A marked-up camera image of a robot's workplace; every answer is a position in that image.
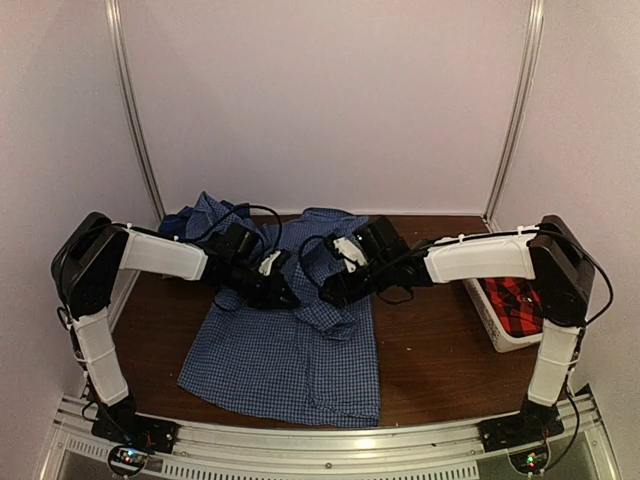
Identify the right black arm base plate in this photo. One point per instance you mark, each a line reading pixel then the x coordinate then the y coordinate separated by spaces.
pixel 513 431

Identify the blue small-check long sleeve shirt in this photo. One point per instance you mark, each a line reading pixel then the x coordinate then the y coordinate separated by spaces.
pixel 315 365

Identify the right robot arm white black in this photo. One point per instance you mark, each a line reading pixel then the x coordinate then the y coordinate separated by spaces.
pixel 549 255

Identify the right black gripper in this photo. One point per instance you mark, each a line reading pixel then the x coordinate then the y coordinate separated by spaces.
pixel 334 284

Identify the front aluminium rail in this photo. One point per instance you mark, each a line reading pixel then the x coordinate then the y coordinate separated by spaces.
pixel 449 450

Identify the right circuit board with leds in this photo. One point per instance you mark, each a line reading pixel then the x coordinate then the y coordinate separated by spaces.
pixel 529 461

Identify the left aluminium frame post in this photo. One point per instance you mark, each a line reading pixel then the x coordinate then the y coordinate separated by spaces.
pixel 131 108

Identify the right aluminium frame post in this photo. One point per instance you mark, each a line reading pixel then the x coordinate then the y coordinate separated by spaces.
pixel 524 84

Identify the circuit board with leds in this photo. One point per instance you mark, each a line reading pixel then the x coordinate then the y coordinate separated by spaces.
pixel 529 461
pixel 126 460

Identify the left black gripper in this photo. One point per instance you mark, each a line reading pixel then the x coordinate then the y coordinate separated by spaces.
pixel 271 298

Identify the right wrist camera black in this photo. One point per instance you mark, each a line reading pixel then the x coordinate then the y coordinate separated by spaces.
pixel 379 240

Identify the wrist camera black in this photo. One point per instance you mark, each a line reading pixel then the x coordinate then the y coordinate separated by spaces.
pixel 379 240
pixel 236 243

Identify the white plastic basket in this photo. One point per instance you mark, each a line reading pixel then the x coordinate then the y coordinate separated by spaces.
pixel 501 339

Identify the left circuit board with leds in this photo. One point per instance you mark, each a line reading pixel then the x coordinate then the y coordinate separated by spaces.
pixel 126 460

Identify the aluminium frame post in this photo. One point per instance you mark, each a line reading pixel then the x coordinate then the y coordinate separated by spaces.
pixel 131 108
pixel 524 84

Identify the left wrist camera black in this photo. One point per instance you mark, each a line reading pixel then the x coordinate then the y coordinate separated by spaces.
pixel 236 243

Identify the red black plaid shirt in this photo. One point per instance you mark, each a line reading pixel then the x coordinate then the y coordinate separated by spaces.
pixel 517 304

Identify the dark blue plaid folded shirt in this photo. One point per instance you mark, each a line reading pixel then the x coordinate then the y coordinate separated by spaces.
pixel 176 224

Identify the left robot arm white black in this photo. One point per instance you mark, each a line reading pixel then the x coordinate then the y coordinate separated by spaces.
pixel 85 269

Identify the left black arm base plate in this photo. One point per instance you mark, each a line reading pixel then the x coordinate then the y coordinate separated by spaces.
pixel 149 434

